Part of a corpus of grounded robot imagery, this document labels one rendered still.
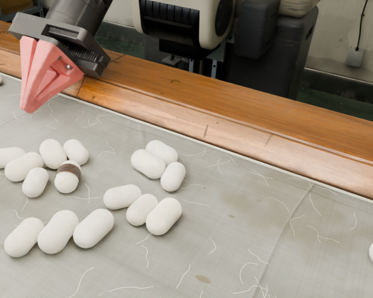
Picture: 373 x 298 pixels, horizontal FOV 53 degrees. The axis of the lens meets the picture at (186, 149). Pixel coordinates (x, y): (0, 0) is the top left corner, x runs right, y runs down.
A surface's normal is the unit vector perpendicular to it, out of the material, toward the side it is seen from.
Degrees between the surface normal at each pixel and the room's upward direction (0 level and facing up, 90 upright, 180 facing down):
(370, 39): 90
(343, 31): 90
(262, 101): 0
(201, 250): 0
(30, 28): 40
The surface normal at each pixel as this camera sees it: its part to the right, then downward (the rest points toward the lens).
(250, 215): 0.06, -0.81
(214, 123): -0.29, -0.23
